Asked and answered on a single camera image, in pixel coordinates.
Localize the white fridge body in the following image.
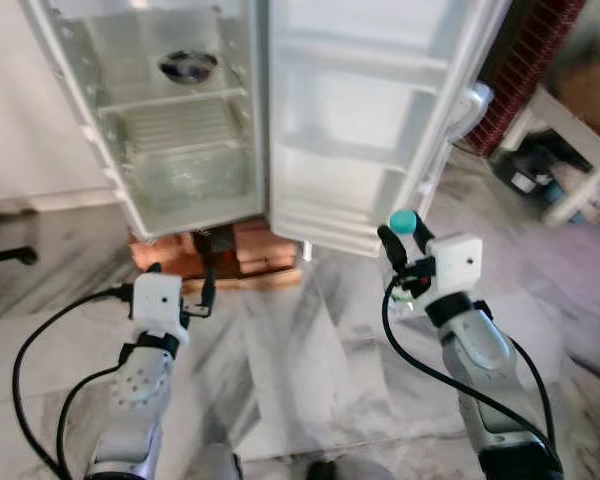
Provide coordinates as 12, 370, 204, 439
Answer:
20, 0, 273, 242

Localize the white fridge door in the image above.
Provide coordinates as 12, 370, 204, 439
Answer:
264, 0, 513, 260

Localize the glass fridge shelf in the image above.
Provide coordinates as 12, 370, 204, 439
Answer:
93, 86, 252, 115

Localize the orange wooden board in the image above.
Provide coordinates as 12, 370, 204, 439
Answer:
180, 262, 307, 293

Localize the clear crisper drawer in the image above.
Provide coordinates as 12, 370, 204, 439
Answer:
104, 96, 263, 219

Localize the black box with white label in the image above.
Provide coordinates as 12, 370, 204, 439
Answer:
494, 140, 563, 198

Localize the blue plastic bin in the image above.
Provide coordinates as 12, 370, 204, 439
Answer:
543, 183, 583, 227

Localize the black chair base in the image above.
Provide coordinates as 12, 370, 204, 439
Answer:
0, 204, 38, 268

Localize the white table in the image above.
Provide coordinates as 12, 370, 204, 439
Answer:
492, 84, 600, 228

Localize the dark bowl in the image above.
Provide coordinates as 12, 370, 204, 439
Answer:
157, 49, 220, 85

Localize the brown wooden board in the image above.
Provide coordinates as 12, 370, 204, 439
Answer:
554, 58, 600, 148

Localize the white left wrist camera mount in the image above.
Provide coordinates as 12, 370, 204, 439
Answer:
131, 272, 187, 338

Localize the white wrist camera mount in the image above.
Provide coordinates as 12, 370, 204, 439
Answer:
428, 233, 484, 303
131, 272, 187, 338

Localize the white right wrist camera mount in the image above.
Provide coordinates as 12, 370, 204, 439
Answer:
428, 233, 484, 303

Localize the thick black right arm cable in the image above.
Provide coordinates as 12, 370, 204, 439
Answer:
380, 277, 567, 477

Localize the short black left arm cable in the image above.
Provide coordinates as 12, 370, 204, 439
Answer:
55, 364, 127, 477

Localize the white fridge door handle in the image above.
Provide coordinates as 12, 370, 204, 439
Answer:
448, 82, 494, 143

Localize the long black left arm cable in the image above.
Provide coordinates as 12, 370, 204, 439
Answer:
11, 285, 136, 479

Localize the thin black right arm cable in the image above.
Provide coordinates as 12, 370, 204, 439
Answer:
500, 334, 562, 447

